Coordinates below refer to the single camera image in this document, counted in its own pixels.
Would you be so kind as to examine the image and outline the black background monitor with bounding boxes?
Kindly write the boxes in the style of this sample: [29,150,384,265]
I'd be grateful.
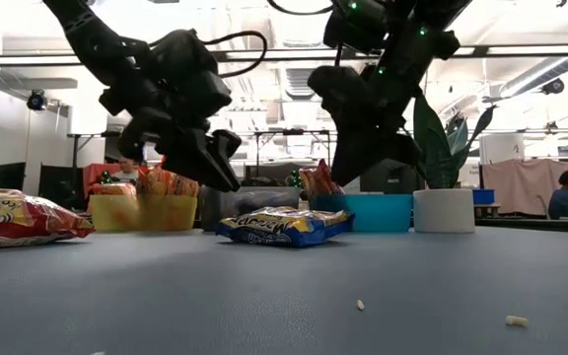
[0,161,27,192]
[37,164,87,211]
[360,157,421,194]

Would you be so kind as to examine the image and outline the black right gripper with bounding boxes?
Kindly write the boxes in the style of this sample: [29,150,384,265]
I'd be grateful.
[307,65,423,187]

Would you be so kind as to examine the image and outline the blue Maruchan noodle packet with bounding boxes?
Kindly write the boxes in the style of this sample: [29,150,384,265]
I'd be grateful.
[214,205,356,249]

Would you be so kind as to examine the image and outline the black background desk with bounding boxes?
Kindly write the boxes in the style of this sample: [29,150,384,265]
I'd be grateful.
[474,216,568,235]

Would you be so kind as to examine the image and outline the grey plastic bin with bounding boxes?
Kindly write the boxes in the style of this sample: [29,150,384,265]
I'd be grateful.
[198,185,302,232]

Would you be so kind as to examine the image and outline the silver ventilation duct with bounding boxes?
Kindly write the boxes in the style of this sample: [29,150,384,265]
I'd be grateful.
[269,9,337,100]

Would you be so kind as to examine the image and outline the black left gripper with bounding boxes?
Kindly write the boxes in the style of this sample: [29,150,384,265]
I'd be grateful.
[99,29,243,193]

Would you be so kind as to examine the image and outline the white plant pot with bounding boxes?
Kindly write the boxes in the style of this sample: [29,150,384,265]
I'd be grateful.
[412,187,476,235]

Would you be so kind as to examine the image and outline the wide black background screen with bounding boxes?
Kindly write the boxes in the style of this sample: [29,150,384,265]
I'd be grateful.
[242,163,310,188]

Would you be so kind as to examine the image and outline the black metal frame stand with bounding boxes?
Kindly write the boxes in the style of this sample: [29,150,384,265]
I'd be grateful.
[66,129,122,208]
[252,127,333,169]

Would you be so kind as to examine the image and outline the blue storage crate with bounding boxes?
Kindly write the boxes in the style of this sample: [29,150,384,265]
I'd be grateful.
[471,188,496,206]

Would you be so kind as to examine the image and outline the black hanging spotlight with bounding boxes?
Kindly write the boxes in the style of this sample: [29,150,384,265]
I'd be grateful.
[540,77,566,96]
[26,88,48,112]

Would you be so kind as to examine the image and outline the yellow plastic bin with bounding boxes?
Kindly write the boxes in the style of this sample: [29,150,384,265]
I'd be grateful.
[90,193,199,233]

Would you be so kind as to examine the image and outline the blue plastic bin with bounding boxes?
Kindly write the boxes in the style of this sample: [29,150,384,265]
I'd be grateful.
[307,192,414,234]

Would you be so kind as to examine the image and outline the orange cloth cover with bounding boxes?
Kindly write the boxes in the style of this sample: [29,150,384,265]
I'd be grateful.
[82,162,123,186]

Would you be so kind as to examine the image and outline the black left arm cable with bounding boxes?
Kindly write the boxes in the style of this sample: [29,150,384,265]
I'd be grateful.
[199,30,269,79]

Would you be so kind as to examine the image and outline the pink cloth cover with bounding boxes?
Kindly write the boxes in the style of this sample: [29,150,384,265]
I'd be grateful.
[480,158,568,217]

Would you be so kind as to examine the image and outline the green snake plant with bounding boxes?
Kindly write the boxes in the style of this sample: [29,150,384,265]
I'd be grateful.
[401,91,500,190]

